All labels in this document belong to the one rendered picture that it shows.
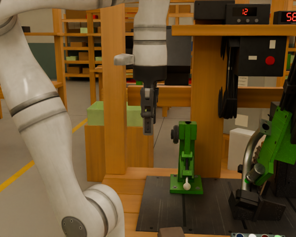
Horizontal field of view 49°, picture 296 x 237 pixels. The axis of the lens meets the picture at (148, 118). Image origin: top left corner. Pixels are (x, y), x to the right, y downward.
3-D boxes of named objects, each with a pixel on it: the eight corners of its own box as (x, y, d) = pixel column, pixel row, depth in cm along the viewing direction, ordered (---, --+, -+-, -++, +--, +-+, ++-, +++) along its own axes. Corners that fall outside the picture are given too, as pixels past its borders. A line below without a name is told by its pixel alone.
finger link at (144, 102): (141, 87, 67) (141, 115, 68) (140, 89, 65) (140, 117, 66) (154, 87, 66) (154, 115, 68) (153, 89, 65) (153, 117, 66)
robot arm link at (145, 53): (119, 62, 76) (119, 35, 74) (167, 63, 75) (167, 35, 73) (112, 66, 67) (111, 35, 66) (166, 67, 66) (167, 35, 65)
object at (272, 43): (283, 76, 122) (287, 35, 118) (237, 76, 123) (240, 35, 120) (274, 73, 134) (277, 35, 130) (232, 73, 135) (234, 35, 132)
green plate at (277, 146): (290, 180, 104) (315, 119, 98) (265, 173, 104) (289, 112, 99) (278, 166, 115) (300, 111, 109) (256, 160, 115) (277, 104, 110)
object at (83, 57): (151, 83, 1045) (151, 11, 990) (62, 82, 1084) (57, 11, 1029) (153, 81, 1097) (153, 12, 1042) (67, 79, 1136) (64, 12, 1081)
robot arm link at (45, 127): (0, 122, 58) (40, 111, 66) (66, 258, 58) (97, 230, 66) (31, 103, 53) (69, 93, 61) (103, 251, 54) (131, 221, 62)
